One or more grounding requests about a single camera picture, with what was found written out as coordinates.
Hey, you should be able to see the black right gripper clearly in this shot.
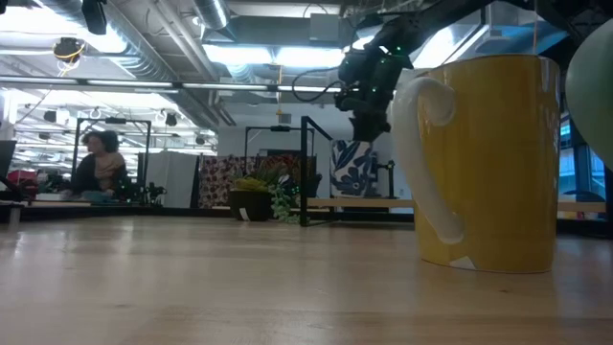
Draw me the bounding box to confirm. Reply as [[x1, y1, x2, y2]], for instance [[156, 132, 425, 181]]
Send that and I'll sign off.
[[334, 42, 414, 143]]

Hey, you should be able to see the blue floral white mug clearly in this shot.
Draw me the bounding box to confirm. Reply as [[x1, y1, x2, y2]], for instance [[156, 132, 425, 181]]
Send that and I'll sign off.
[[329, 138, 380, 198]]

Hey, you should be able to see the yellow mug white handle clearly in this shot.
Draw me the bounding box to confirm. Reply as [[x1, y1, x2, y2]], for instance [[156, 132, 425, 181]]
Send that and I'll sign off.
[[390, 53, 561, 275]]

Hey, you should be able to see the sage green mug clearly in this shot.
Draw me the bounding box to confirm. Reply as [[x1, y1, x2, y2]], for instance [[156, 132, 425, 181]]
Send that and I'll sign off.
[[564, 17, 613, 172]]

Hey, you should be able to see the grey ceiling box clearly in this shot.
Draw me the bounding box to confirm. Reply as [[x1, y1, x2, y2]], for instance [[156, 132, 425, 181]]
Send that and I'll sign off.
[[308, 12, 344, 43]]

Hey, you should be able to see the succulent in black pot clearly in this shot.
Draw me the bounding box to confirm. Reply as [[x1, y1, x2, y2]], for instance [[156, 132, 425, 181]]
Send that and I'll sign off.
[[228, 162, 307, 224]]

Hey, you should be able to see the floral patterned background panel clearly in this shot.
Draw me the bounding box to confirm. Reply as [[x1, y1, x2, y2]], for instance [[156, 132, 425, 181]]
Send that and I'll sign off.
[[198, 152, 304, 210]]

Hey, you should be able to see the white background panel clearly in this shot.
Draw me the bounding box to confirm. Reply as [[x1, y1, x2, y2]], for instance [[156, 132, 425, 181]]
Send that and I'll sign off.
[[145, 150, 201, 210]]

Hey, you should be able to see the long ceiling light tube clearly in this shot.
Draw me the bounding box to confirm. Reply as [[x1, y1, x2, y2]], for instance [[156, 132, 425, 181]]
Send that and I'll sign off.
[[0, 75, 344, 93]]

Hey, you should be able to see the person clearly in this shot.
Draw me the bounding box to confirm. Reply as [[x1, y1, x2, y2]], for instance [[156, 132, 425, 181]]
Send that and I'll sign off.
[[61, 129, 130, 200]]

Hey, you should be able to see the black round ceiling device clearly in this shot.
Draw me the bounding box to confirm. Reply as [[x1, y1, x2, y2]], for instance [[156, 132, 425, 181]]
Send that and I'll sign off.
[[52, 36, 87, 64]]

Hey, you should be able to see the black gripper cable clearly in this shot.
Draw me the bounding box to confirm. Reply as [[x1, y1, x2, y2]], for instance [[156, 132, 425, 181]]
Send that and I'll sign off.
[[290, 66, 347, 104]]

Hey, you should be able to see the wooden shelf black frame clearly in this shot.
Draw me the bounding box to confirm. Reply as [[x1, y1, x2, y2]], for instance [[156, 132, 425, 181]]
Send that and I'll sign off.
[[299, 115, 613, 227]]

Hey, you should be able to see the low black background frame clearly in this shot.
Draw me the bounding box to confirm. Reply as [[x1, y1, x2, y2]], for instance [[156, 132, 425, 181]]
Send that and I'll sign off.
[[243, 125, 317, 162]]

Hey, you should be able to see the silver ventilation duct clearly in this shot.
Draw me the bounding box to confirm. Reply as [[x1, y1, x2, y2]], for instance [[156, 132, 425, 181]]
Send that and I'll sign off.
[[191, 0, 231, 31]]

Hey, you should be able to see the tall black background frame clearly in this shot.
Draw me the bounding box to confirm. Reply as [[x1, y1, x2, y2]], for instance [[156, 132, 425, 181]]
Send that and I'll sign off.
[[71, 117, 152, 202]]

